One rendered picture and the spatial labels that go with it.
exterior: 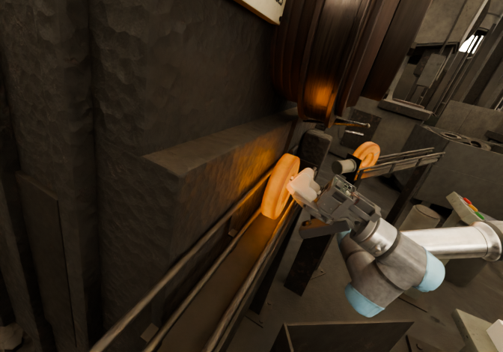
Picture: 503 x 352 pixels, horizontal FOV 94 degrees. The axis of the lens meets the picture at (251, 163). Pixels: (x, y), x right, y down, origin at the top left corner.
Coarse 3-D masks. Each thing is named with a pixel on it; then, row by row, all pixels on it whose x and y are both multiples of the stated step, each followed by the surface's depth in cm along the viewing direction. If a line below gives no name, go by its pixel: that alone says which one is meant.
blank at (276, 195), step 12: (288, 156) 52; (276, 168) 49; (288, 168) 49; (276, 180) 48; (288, 180) 52; (264, 192) 49; (276, 192) 48; (288, 192) 58; (264, 204) 50; (276, 204) 49; (276, 216) 54
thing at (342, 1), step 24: (336, 0) 36; (360, 0) 35; (336, 24) 37; (360, 24) 35; (312, 48) 40; (336, 48) 39; (312, 72) 43; (336, 72) 41; (312, 96) 48; (336, 96) 44
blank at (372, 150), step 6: (366, 144) 102; (372, 144) 101; (360, 150) 101; (366, 150) 100; (372, 150) 103; (378, 150) 105; (360, 156) 100; (372, 156) 106; (378, 156) 108; (366, 162) 108; (372, 162) 108
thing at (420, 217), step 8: (416, 208) 117; (424, 208) 118; (408, 216) 120; (416, 216) 115; (424, 216) 113; (432, 216) 112; (408, 224) 119; (416, 224) 116; (424, 224) 113; (432, 224) 112
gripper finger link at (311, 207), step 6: (294, 192) 51; (294, 198) 51; (300, 198) 51; (300, 204) 50; (306, 204) 49; (312, 204) 50; (306, 210) 50; (312, 210) 49; (318, 216) 49; (324, 216) 51
